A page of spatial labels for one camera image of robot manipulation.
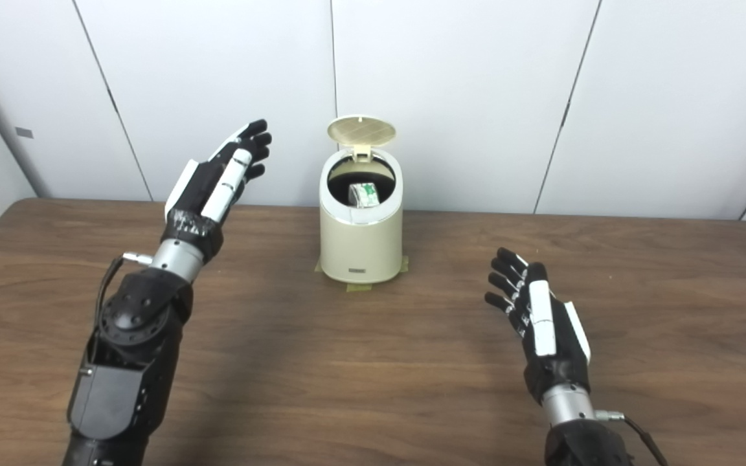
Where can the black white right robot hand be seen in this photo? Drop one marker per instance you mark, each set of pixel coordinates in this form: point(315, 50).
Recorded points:
point(564, 356)

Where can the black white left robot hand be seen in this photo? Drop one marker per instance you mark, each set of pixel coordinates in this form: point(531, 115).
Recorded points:
point(198, 194)

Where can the green white milk carton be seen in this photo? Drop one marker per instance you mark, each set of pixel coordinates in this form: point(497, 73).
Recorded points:
point(364, 194)

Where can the round cream bin lid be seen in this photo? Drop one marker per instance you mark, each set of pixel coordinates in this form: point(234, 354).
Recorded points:
point(361, 131)

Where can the cream-colored bin body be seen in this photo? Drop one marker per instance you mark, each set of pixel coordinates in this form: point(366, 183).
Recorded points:
point(360, 249)

